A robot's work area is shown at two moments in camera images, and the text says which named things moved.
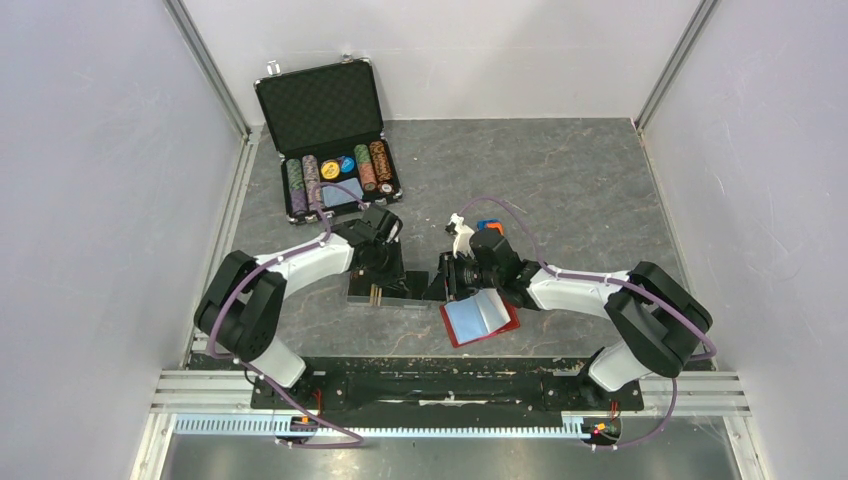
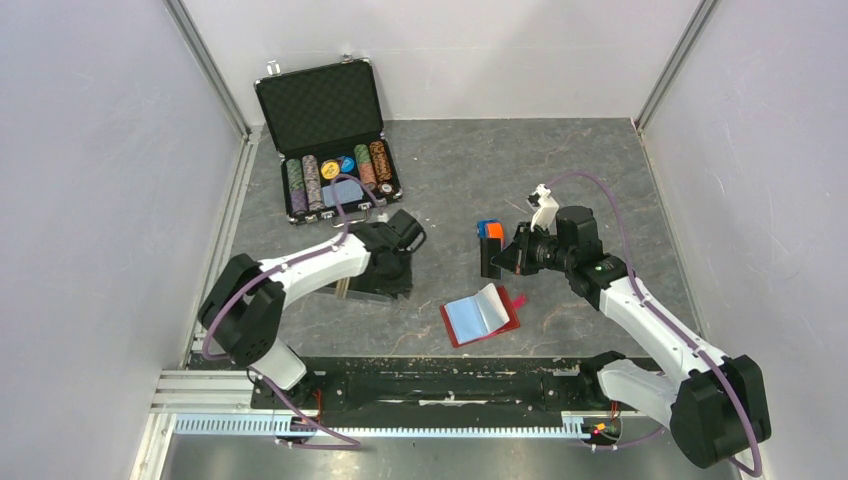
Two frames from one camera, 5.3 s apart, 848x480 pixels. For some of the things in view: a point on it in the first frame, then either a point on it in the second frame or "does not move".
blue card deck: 334,195 does not move
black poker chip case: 326,122 does not move
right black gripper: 443,270 -> 516,257
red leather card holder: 480,316 does not move
